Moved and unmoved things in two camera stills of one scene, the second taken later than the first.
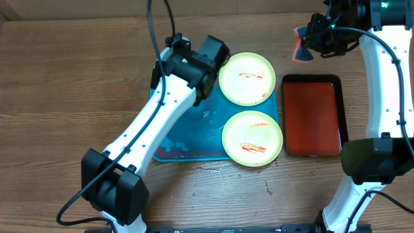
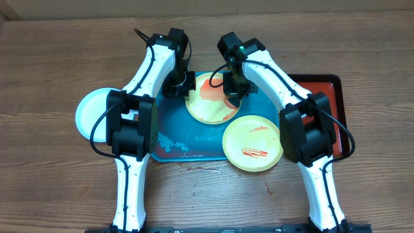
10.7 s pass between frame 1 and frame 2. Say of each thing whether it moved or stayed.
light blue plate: moved
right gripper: moved
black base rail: stayed
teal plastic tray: stayed
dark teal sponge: moved
